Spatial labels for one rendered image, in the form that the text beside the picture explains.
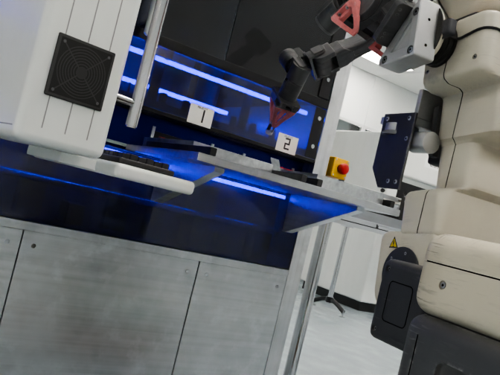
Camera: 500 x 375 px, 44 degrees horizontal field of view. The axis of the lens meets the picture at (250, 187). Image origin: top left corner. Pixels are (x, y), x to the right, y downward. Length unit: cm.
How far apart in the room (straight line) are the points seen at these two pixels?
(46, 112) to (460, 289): 76
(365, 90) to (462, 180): 734
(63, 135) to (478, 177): 78
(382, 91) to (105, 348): 726
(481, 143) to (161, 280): 107
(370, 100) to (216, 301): 679
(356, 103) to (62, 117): 739
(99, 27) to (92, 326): 96
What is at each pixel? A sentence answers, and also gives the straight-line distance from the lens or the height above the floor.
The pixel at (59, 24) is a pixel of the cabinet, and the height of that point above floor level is 102.
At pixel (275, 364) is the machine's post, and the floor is 27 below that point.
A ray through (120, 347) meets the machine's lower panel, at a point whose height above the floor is 28.
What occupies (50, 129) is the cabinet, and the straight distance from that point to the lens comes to 118.
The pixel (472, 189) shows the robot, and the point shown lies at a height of 91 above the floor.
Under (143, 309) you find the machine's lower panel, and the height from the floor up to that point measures 41.
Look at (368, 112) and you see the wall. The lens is 858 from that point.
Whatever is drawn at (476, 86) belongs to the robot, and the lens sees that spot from 125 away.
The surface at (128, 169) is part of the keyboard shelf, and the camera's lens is 126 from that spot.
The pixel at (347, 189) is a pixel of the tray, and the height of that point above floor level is 90.
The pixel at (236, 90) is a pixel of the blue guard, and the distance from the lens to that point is 198.
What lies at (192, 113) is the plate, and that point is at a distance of 190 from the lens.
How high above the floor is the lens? 78
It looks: 2 degrees up
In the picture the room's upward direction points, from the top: 14 degrees clockwise
